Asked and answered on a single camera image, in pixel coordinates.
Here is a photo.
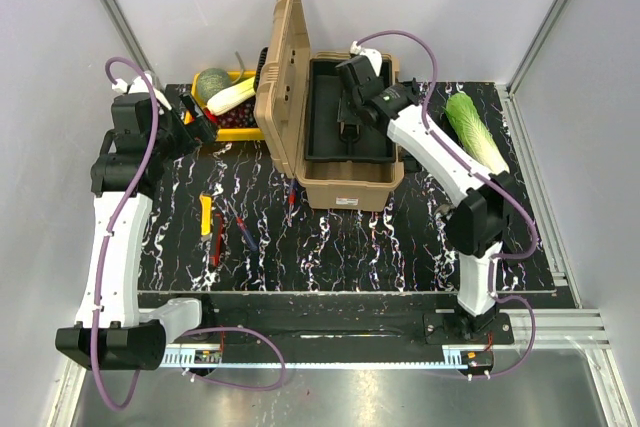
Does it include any black tool box tray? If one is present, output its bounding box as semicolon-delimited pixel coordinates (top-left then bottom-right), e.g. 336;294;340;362
304;57;396;164

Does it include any tan plastic tool box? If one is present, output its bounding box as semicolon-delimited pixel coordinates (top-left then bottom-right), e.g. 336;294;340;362
254;0;404;212

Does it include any steel claw hammer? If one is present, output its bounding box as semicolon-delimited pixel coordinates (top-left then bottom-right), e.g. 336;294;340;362
434;204;455;220

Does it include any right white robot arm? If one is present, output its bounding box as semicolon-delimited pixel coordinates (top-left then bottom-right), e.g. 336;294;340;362
336;45;513;343

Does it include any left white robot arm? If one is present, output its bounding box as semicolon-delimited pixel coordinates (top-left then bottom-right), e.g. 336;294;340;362
55;80;217;371

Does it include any yellow plastic fruit tray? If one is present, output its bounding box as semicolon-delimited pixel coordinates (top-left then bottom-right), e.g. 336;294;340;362
184;70;265;142

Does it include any green netted melon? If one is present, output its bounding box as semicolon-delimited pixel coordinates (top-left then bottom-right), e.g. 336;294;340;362
195;68;232;104

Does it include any green white leek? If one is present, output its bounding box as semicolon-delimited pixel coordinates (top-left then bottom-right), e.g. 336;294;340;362
206;76;256;116

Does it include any purple grape bunch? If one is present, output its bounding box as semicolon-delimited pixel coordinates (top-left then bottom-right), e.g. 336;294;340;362
217;101;257;129

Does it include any yellow utility knife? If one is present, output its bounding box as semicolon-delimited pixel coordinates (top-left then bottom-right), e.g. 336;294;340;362
199;193;212;239

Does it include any red black utility knife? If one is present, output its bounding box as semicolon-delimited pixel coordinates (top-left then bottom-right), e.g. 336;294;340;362
210;213;225;267

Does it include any green napa cabbage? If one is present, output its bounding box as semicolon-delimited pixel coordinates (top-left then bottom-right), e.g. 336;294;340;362
445;92;510;174

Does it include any blue screwdriver right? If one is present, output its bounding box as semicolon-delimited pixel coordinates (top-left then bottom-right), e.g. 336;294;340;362
286;178;297;226

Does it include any blue screwdriver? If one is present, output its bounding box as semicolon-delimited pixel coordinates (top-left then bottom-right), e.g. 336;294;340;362
226;201;259;252
286;178;297;226

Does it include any blue screwdriver left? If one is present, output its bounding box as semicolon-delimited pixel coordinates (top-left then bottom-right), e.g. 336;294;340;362
226;201;259;252

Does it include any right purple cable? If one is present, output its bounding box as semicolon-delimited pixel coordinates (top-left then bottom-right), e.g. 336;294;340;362
354;29;540;381

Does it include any purple cable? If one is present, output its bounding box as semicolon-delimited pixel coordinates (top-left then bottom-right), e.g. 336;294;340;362
89;56;287;411
354;29;540;381

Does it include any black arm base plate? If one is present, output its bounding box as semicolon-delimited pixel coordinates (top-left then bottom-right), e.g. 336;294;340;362
193;292;515;365

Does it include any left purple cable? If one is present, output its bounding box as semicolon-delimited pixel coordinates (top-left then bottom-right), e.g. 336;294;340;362
89;56;287;411

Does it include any aluminium frame rail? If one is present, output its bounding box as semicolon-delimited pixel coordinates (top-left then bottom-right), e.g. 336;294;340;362
67;309;614;373

